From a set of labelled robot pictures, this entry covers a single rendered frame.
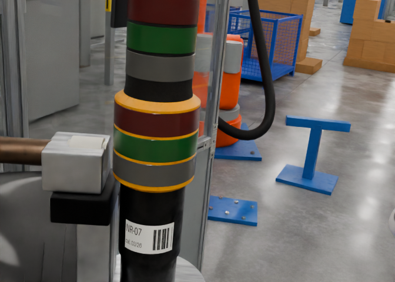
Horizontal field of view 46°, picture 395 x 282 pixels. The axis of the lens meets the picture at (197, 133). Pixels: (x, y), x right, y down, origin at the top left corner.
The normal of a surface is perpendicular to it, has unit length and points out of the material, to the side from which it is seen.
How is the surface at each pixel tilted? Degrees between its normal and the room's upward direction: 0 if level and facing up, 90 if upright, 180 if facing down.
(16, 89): 90
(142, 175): 90
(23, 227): 40
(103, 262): 90
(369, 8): 90
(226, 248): 0
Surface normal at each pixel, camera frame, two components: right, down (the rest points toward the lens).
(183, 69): 0.67, 0.31
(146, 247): -0.04, 0.34
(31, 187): 0.24, -0.53
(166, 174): 0.34, 0.35
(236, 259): 0.08, -0.94
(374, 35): -0.39, 0.29
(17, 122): 0.83, 0.26
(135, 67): -0.64, 0.22
